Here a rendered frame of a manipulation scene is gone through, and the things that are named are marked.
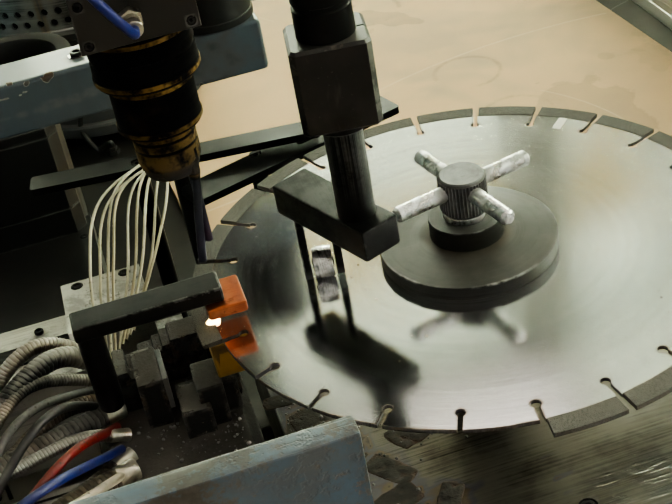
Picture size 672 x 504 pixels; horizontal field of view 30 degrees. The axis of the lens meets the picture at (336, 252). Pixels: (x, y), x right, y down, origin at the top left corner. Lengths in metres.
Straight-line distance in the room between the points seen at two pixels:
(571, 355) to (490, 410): 0.06
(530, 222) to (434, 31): 0.76
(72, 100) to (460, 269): 0.31
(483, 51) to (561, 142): 0.59
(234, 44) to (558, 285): 0.30
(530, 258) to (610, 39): 0.73
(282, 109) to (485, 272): 0.69
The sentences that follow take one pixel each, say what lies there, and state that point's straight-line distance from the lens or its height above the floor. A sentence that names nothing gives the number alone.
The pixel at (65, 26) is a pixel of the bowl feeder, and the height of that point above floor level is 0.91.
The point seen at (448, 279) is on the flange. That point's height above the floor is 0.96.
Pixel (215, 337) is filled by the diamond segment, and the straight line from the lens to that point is 0.75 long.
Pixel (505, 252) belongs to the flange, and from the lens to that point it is 0.76.
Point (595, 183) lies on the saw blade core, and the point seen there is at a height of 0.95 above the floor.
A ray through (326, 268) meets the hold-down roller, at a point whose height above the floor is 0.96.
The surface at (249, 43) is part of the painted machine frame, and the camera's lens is 0.90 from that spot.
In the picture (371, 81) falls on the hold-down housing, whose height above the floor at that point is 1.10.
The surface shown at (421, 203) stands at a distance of 0.74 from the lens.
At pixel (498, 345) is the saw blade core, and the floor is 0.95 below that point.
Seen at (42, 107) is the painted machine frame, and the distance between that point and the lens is 0.90.
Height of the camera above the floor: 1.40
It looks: 34 degrees down
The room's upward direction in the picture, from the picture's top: 11 degrees counter-clockwise
